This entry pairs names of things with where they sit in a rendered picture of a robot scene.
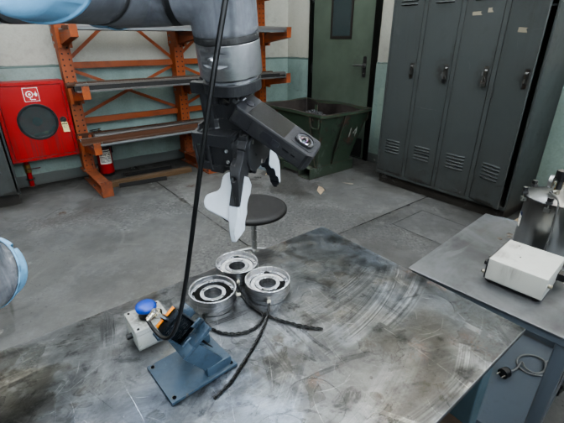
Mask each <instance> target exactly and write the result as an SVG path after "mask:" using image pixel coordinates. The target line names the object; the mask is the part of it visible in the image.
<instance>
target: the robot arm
mask: <svg viewBox="0 0 564 423"><path fill-rule="evenodd" d="M221 7H222V0H0V24H44V25H48V24H89V25H91V26H92V27H95V28H99V29H112V30H124V29H129V28H150V27H172V26H185V25H190V26H191V30H192V35H193V39H194V43H195V47H196V56H197V60H198V65H199V71H200V75H201V77H199V79H198V81H196V80H193V81H190V82H189V83H190V88H191V93H195V94H199V95H200V100H201V109H202V113H203V118H204V119H205V113H206V101H207V95H208V89H209V83H210V78H211V72H212V61H213V56H214V49H215V44H216V38H217V29H218V23H219V18H220V12H221ZM262 70H263V68H262V58H261V49H260V38H259V23H258V12H257V2H256V0H228V5H227V14H226V19H225V24H224V30H223V35H222V44H221V49H220V55H219V61H218V67H217V77H216V82H215V88H214V93H213V99H212V105H211V116H210V122H209V128H208V135H207V141H206V152H205V158H204V165H203V169H208V170H211V171H213V172H219V173H225V172H226V171H227V170H230V172H228V173H226V174H225V175H224V176H223V177H222V184H221V188H220V189H219V190H218V191H215V192H212V193H210V194H207V195H206V197H205V200H204V205H205V208H206V209H207V210H208V211H210V212H213V213H215V214H217V215H218V216H220V217H222V218H224V219H226V220H228V221H229V231H230V236H231V240H232V242H236V241H237V240H238V239H239V238H240V236H241V235H242V234H243V232H244V231H245V220H246V216H247V205H248V198H249V196H250V193H251V187H252V185H251V182H250V180H249V178H248V173H254V174H256V172H257V169H261V170H266V172H267V175H269V178H270V181H271V183H272V185H273V186H274V187H277V185H278V184H279V183H280V167H279V156H280V157H282V158H283V159H285V160H286V161H288V162H289V163H291V164H292V165H293V166H294V167H296V168H297V169H299V170H304V169H305V168H306V167H307V166H308V165H309V164H310V162H311V161H312V160H313V158H314V157H315V156H316V154H317V152H318V151H319V149H320V147H321V143H320V141H318V140H317V139H315V138H313V137H312V136H311V135H309V134H308V133H307V132H305V131H304V130H303V129H301V128H299V127H298V126H297V125H295V124H294V123H292V122H291V121H290V120H289V119H287V118H286V117H284V116H282V115H281V114H280V113H278V112H276V111H275V110H274V109H273V108H272V107H270V106H268V105H267V104H265V103H264V102H262V101H261V100H259V99H258V98H257V97H256V96H254V95H253V93H255V92H256V91H259V90H260V89H261V88H262V81H261V75H260V74H261V72H262ZM203 125H204V120H203V121H202V122H200V123H198V124H197V129H195V130H194V131H193V132H191V137H192V140H193V144H194V149H195V153H196V160H197V164H199V157H200V155H199V152H198V148H197V144H200V146H201V138H202V132H203V130H202V129H203ZM200 130H201V131H200ZM27 278H28V266H27V263H26V261H25V258H24V256H23V255H22V253H21V252H20V250H19V249H18V248H13V244H12V243H11V242H9V241H8V240H6V239H4V238H0V309H1V308H3V307H4V306H5V305H7V304H8V303H9V302H10V301H11V300H12V299H13V298H14V296H15V295H16V294H17V293H19V292H20V291H21V290H22V288H23V287H24V286H25V284H26V281H27Z"/></svg>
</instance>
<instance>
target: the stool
mask: <svg viewBox="0 0 564 423"><path fill-rule="evenodd" d="M286 212H287V206H286V204H285V203H284V202H283V201H282V200H280V199H279V198H277V197H274V196H268V195H260V194H250V196H249V198H248V205H247V216H246V220H245V226H251V240H252V247H251V248H242V249H239V250H236V251H248V250H252V251H250V253H255V252H258V251H259V250H262V249H265V248H261V247H257V226H261V225H266V224H270V223H272V222H277V221H278V220H279V219H281V218H282V217H283V216H284V215H285V214H286Z"/></svg>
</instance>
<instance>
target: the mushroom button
mask: <svg viewBox="0 0 564 423"><path fill-rule="evenodd" d="M156 307H157V305H156V302H155V301H154V300H151V299H145V300H141V301H140V302H138V303H137V304H136V306H135V311H136V313H137V314H140V315H145V316H147V315H148V314H149V313H150V312H151V310H152V309H154V308H156Z"/></svg>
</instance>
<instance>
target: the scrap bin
mask: <svg viewBox="0 0 564 423"><path fill-rule="evenodd" d="M265 104H267V105H268V106H270V107H272V108H273V109H274V110H275V111H276V112H278V113H280V114H281V115H282V116H284V117H285V118H287V119H289V120H290V121H291V122H292V123H294V124H295V125H297V126H298V127H299V128H301V129H303V130H304V131H305V132H307V133H308V134H309V135H311V136H312V137H313V138H315V139H317V140H318V141H320V143H321V147H320V149H319V151H318V152H317V154H316V156H315V157H314V158H313V160H312V161H311V162H310V164H309V165H308V166H307V167H306V168H305V169H304V170H299V169H297V168H296V167H294V166H293V165H292V164H291V163H289V162H288V161H286V160H285V159H283V158H282V157H280V156H279V167H280V169H281V170H282V169H285V168H289V169H291V170H295V171H297V172H298V176H299V177H302V178H304V179H307V180H313V179H316V178H319V177H322V176H325V175H330V174H334V173H337V172H340V171H343V170H348V169H351V168H352V167H353V158H351V157H349V156H350V153H351V152H352V149H353V145H354V144H355V142H356V139H357V137H358V135H359V133H360V131H361V128H362V126H363V124H364V122H365V121H367V120H368V114H369V112H370V111H372V108H371V107H363V106H357V105H353V104H349V103H345V102H334V101H326V100H318V99H314V98H309V97H302V98H296V99H292V100H285V101H274V102H265Z"/></svg>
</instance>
